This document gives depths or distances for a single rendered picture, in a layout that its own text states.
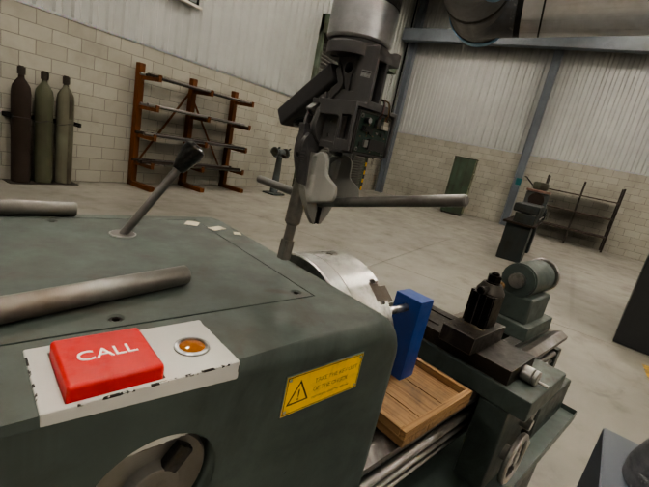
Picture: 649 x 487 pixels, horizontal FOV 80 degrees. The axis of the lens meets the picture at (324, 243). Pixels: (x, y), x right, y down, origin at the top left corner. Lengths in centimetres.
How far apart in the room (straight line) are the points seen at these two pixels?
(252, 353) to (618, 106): 1480
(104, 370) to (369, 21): 40
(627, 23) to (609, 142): 1424
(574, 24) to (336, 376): 48
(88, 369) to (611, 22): 60
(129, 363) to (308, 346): 16
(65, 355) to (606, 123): 1483
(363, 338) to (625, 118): 1462
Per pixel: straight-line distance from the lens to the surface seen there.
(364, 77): 46
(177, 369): 33
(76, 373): 31
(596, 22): 59
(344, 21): 47
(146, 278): 43
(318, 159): 48
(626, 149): 1485
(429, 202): 40
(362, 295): 69
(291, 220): 53
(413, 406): 103
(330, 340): 41
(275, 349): 37
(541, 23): 58
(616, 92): 1507
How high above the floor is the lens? 144
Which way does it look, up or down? 14 degrees down
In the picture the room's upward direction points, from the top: 12 degrees clockwise
